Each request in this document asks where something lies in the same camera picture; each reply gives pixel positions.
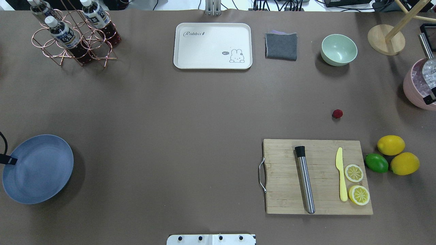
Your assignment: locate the copper wire bottle rack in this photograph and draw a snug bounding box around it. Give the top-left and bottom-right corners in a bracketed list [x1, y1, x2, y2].
[31, 0, 118, 68]

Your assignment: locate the lemon half upper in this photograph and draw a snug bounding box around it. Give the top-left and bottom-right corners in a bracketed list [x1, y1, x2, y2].
[348, 185, 370, 205]

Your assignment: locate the wooden stand with round base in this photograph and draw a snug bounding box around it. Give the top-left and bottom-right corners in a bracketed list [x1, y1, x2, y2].
[367, 0, 436, 55]

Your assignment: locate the green lime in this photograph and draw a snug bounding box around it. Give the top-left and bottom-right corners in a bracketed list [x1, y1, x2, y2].
[364, 153, 388, 173]

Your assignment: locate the drink bottle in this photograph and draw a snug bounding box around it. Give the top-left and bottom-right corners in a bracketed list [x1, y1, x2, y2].
[27, 0, 59, 25]
[45, 16, 92, 64]
[80, 0, 122, 46]

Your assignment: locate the pink ice bucket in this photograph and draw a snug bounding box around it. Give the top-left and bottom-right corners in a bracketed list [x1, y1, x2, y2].
[403, 58, 436, 111]

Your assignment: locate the yellow lemon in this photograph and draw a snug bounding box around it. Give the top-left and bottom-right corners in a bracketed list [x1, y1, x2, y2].
[377, 135, 405, 156]
[390, 152, 420, 176]

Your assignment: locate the blue plate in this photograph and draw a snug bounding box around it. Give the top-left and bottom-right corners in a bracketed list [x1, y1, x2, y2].
[2, 134, 74, 205]

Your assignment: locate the cream rabbit tray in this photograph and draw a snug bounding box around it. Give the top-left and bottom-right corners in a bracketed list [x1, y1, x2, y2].
[173, 23, 253, 70]

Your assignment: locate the black gripper at edge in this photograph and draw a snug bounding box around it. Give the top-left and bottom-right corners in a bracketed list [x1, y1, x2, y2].
[0, 132, 17, 165]

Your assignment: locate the red strawberry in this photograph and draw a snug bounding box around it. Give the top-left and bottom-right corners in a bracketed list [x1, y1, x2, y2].
[332, 110, 344, 118]

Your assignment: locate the yellow lemon upper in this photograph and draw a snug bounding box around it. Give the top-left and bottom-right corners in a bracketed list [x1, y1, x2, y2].
[390, 152, 420, 176]

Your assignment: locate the drink bottle lower right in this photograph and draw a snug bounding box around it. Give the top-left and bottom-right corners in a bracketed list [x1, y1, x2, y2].
[27, 0, 59, 25]

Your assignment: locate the camera pole bracket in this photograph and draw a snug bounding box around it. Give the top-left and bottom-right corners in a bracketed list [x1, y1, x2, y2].
[204, 0, 222, 16]

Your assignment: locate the wooden cutting board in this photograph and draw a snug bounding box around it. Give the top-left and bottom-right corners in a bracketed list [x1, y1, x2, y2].
[263, 138, 373, 215]

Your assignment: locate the yellow lemon lower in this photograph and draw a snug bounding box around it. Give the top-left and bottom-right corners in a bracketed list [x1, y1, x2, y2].
[377, 135, 405, 156]

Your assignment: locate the drink bottle top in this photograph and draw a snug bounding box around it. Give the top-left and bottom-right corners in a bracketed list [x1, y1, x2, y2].
[45, 16, 92, 64]

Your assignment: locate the green bowl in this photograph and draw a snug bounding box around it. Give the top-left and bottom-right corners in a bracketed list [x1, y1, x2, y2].
[321, 34, 358, 66]

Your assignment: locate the drink bottle lower left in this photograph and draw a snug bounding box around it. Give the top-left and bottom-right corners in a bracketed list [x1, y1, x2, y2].
[80, 0, 122, 46]

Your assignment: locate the yellow plastic knife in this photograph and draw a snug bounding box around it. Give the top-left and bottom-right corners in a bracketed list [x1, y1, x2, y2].
[335, 147, 348, 202]

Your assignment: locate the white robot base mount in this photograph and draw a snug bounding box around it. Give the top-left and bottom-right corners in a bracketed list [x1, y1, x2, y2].
[166, 234, 256, 245]

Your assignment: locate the steel muddler black tip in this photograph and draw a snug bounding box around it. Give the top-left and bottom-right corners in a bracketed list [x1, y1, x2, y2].
[295, 146, 315, 214]

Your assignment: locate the grey folded cloth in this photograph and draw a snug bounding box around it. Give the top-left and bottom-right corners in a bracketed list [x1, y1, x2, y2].
[265, 30, 298, 61]

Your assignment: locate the steel ice scoop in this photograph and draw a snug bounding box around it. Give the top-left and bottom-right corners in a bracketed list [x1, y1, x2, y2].
[419, 33, 436, 104]

